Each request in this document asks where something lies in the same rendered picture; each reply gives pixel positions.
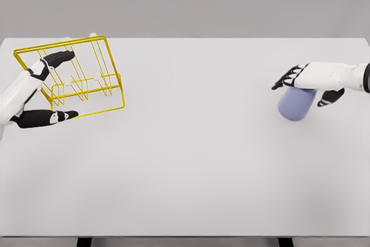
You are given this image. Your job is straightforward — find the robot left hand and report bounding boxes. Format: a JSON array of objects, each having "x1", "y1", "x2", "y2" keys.
[{"x1": 2, "y1": 50, "x2": 79, "y2": 129}]

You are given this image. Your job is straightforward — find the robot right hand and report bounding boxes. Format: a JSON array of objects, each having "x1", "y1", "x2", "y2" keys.
[{"x1": 271, "y1": 61, "x2": 348, "y2": 108}]

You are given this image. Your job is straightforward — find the blue cup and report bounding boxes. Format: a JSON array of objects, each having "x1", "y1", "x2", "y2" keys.
[{"x1": 277, "y1": 87, "x2": 318, "y2": 121}]

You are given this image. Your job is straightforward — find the yellow wire cup holder rack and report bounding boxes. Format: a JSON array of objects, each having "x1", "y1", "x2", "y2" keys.
[{"x1": 13, "y1": 32, "x2": 126, "y2": 119}]

